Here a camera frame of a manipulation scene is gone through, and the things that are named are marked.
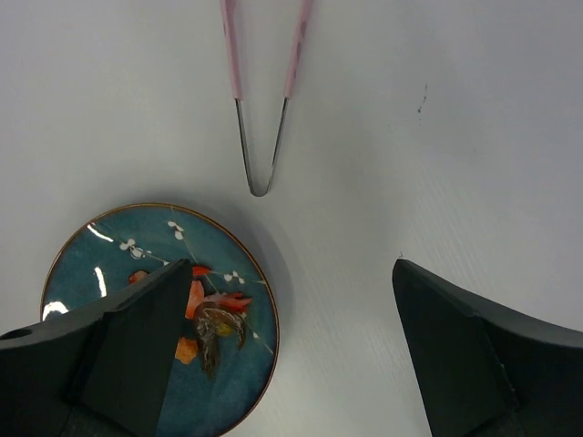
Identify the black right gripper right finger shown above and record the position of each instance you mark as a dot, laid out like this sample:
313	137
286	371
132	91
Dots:
484	369

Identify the blue floral ceramic plate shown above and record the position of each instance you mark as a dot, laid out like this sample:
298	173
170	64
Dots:
123	246

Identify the red pink food piece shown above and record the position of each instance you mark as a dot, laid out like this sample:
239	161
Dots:
231	301

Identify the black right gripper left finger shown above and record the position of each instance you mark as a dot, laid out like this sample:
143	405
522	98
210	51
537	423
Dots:
100	370

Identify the orange food piece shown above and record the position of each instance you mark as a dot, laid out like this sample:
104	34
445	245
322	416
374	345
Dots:
187	350

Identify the brown mushroom food piece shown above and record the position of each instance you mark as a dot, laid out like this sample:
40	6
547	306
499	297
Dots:
208	318

